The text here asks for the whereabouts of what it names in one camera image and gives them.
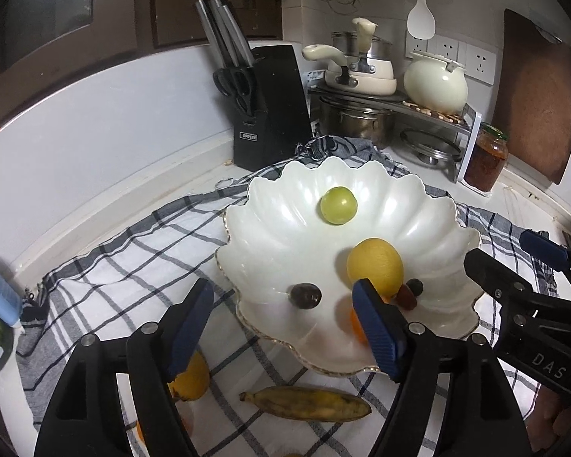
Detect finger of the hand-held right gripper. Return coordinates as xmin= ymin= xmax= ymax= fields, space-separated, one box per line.
xmin=520 ymin=230 xmax=571 ymax=303
xmin=464 ymin=248 xmax=560 ymax=317

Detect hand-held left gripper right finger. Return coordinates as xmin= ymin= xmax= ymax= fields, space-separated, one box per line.
xmin=352 ymin=277 xmax=534 ymax=457

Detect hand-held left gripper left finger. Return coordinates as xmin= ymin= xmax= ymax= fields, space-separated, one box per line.
xmin=33 ymin=277 xmax=216 ymax=457

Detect small red brown fruit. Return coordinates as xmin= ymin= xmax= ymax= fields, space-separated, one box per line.
xmin=394 ymin=284 xmax=417 ymax=308

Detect large yellow lemon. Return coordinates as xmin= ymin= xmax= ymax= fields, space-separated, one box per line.
xmin=346 ymin=238 xmax=405 ymax=298

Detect dark purple plum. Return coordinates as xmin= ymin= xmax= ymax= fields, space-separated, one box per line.
xmin=287 ymin=283 xmax=323 ymax=309

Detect white scalloped bowl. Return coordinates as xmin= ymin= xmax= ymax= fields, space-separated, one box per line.
xmin=214 ymin=155 xmax=482 ymax=376

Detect green apple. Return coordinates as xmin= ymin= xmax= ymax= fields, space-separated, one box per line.
xmin=320 ymin=187 xmax=359 ymax=225

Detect person's right hand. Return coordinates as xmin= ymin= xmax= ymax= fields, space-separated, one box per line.
xmin=527 ymin=385 xmax=571 ymax=457

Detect yellow brown mango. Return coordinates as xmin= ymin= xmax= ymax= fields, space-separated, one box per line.
xmin=167 ymin=350 xmax=211 ymax=401

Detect black white checked cloth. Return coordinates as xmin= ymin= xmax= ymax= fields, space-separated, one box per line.
xmin=16 ymin=136 xmax=560 ymax=457

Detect spotted ripe banana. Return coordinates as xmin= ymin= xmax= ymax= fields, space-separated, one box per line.
xmin=239 ymin=387 xmax=373 ymax=422

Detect glass jar of red sauce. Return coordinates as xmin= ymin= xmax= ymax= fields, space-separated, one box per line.
xmin=464 ymin=124 xmax=510 ymax=191

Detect steel kitchen shelf rack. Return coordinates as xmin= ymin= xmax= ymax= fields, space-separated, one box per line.
xmin=309 ymin=83 xmax=483 ymax=184

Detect steel pot lid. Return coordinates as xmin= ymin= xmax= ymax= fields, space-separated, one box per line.
xmin=400 ymin=128 xmax=463 ymax=167

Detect brown wooden cutting board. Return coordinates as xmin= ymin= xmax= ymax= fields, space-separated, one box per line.
xmin=490 ymin=8 xmax=571 ymax=185

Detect small black object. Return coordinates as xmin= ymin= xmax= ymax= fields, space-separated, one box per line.
xmin=20 ymin=290 xmax=48 ymax=324

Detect white ceramic pot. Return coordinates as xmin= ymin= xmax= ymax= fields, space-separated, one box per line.
xmin=404 ymin=51 xmax=469 ymax=116

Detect large steel stockpot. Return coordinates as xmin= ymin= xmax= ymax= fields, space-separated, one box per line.
xmin=320 ymin=96 xmax=396 ymax=149

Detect black knife block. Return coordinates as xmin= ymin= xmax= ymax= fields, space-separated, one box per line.
xmin=232 ymin=44 xmax=312 ymax=171

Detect black kitchen scissors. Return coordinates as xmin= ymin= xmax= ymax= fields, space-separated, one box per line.
xmin=213 ymin=66 xmax=260 ymax=117

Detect white rice spoon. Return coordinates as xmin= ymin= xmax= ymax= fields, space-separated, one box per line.
xmin=407 ymin=0 xmax=436 ymax=40

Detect white wall socket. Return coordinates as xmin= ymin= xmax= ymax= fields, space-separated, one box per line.
xmin=406 ymin=32 xmax=430 ymax=55
xmin=465 ymin=44 xmax=497 ymax=85
xmin=435 ymin=35 xmax=468 ymax=65

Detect cream saucepan with handle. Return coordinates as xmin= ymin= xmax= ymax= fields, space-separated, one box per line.
xmin=302 ymin=44 xmax=398 ymax=96

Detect steel pot with cream handle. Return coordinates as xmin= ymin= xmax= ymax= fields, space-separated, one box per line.
xmin=332 ymin=18 xmax=393 ymax=65

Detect steel handled knife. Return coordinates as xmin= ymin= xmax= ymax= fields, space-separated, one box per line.
xmin=195 ymin=0 xmax=234 ymax=68
xmin=220 ymin=0 xmax=258 ymax=66
xmin=208 ymin=0 xmax=246 ymax=67

